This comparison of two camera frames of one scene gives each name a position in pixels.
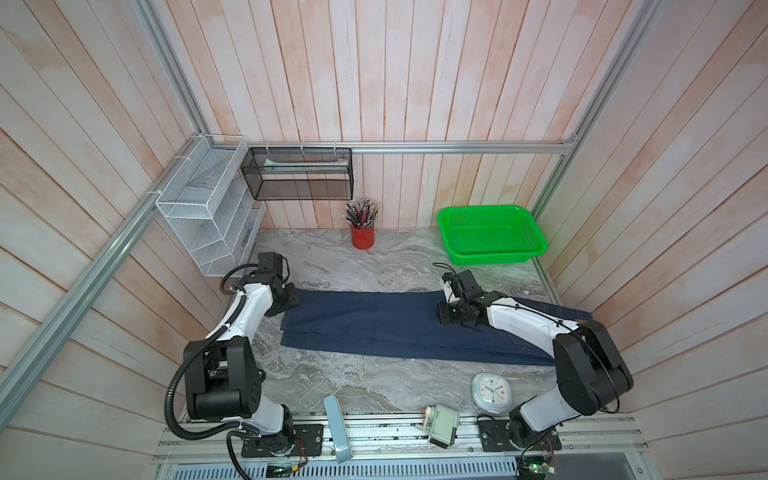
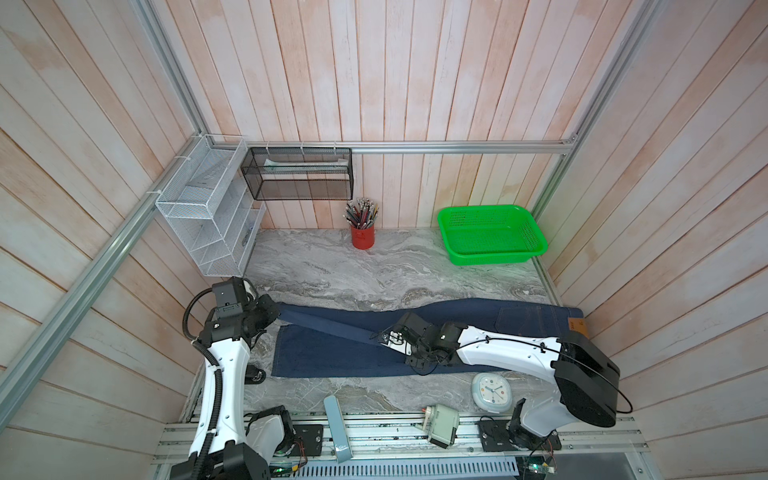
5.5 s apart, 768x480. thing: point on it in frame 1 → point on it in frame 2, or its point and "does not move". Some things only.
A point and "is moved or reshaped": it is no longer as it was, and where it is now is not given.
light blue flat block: [338, 434] does not move
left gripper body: [287, 300] → [263, 313]
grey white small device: [441, 424] does not move
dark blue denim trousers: [410, 321] is moved or reshaped
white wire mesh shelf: [205, 207] does not move
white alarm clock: [491, 391] does not move
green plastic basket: [477, 235] does not move
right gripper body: [451, 311] → [417, 357]
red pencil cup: [363, 239] does not move
